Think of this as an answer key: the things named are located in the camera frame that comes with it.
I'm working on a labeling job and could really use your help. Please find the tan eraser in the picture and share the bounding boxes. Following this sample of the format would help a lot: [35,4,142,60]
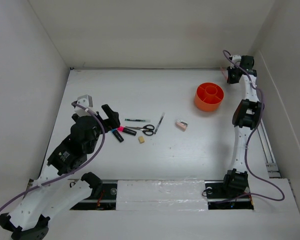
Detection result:
[138,136,145,144]

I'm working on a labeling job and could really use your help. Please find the pink pencil sharpener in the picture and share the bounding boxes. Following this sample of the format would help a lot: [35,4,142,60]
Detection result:
[175,119,188,132]

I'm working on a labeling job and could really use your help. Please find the aluminium rail right side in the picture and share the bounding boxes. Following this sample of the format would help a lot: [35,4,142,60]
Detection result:
[241,65,282,179]

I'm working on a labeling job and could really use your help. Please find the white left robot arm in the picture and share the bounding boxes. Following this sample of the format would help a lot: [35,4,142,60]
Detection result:
[0,101,121,240]

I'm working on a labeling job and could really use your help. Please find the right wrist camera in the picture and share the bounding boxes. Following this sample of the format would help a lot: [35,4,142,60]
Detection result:
[229,55,242,68]

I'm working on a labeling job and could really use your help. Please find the black handled scissors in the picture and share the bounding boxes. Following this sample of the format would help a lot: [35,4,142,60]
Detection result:
[126,124,155,136]

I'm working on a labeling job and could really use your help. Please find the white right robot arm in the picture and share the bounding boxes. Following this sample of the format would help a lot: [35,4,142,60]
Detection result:
[221,51,262,199]

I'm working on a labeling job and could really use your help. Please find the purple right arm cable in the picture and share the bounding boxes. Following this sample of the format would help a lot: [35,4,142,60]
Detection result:
[222,49,286,202]

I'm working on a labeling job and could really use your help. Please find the green gel pen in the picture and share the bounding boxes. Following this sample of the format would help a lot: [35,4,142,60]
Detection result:
[124,118,151,123]

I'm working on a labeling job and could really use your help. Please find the pink capped black highlighter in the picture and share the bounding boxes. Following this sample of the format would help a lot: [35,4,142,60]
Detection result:
[117,126,137,136]

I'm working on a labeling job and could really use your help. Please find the front metal rail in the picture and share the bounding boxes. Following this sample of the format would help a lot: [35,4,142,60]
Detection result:
[62,177,241,208]

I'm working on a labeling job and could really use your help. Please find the red translucent highlighter pen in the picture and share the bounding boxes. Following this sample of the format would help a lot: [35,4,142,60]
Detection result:
[220,68,228,81]

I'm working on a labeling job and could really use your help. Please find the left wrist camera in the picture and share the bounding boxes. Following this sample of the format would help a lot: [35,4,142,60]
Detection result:
[74,94,93,117]

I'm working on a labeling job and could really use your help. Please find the black gel pen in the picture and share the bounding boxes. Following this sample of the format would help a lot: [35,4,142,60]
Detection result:
[153,112,165,134]

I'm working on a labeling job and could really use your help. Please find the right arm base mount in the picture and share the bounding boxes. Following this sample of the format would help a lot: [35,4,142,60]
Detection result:
[201,168,254,210]

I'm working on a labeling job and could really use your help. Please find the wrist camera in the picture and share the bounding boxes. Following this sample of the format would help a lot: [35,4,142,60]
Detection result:
[74,94,93,117]
[229,55,242,68]

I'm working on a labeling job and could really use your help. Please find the orange round compartment container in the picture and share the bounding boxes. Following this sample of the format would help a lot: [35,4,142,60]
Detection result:
[194,82,225,112]

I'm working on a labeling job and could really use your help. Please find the blue capped black highlighter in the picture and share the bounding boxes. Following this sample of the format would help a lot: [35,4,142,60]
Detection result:
[111,129,124,143]

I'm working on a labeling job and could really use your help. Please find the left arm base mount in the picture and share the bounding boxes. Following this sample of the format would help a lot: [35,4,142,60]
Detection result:
[71,172,118,211]

